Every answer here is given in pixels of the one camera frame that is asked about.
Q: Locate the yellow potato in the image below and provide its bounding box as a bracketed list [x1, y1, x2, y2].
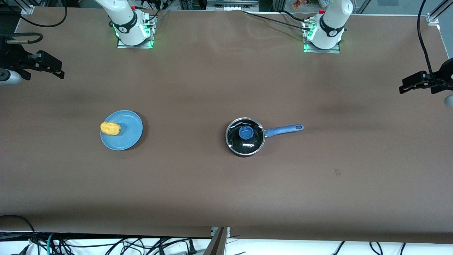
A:
[101, 122, 121, 136]

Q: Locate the blue round plate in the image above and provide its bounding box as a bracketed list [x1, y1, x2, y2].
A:
[100, 110, 143, 151]

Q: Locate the aluminium frame rail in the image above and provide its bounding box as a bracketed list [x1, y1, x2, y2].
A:
[206, 0, 259, 11]

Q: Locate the thick black floor cable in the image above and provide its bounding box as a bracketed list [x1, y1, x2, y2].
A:
[0, 215, 40, 255]

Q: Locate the black cables to arm base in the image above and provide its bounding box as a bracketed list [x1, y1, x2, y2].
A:
[242, 11, 314, 32]

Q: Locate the black hanging loop cable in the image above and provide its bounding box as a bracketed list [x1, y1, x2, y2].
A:
[0, 0, 68, 28]

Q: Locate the black pot with blue handle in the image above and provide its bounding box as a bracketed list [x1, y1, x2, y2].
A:
[225, 117, 304, 157]

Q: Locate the metal base plate left arm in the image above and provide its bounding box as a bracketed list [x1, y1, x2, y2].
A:
[303, 19, 341, 54]

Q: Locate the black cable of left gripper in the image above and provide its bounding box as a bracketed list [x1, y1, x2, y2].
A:
[418, 0, 453, 87]

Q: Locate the grey aluminium profile post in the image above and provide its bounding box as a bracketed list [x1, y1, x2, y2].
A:
[203, 227, 230, 255]

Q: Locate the glass lid with blue knob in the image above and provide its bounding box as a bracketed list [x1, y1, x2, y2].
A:
[226, 118, 265, 155]

